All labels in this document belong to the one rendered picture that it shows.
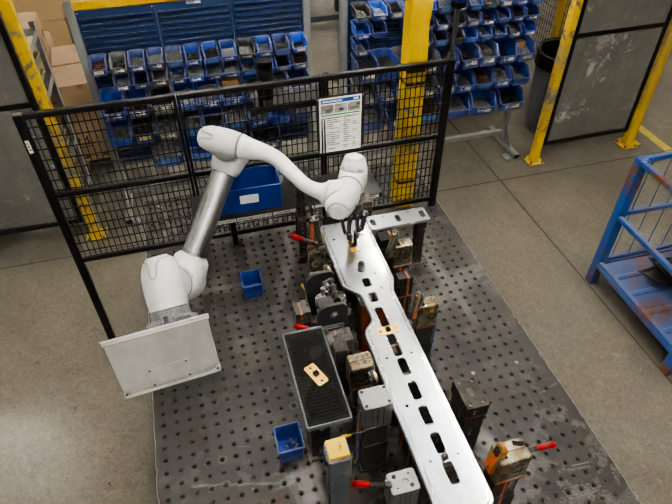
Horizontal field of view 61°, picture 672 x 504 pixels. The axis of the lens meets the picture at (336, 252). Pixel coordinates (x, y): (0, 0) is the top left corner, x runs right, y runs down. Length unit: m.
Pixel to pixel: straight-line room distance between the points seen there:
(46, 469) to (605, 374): 2.98
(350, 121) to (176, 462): 1.65
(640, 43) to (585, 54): 0.47
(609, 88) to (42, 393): 4.52
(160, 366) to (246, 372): 0.35
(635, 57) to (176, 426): 4.22
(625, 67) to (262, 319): 3.60
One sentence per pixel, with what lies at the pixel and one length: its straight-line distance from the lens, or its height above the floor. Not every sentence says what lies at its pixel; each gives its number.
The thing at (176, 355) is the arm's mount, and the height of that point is 0.87.
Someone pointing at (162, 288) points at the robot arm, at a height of 1.09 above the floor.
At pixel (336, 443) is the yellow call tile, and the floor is 1.16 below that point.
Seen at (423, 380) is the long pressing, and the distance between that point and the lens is 2.05.
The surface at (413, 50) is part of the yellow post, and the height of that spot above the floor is 1.60.
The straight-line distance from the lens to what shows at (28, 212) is 4.36.
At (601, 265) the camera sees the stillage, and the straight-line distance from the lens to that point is 3.92.
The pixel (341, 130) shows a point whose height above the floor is 1.27.
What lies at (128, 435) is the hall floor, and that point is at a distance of 3.25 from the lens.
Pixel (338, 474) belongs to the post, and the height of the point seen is 1.07.
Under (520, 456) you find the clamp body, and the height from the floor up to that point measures 1.06.
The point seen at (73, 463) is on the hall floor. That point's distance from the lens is 3.27.
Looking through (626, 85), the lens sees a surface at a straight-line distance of 5.24.
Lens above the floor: 2.67
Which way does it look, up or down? 43 degrees down
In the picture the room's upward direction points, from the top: straight up
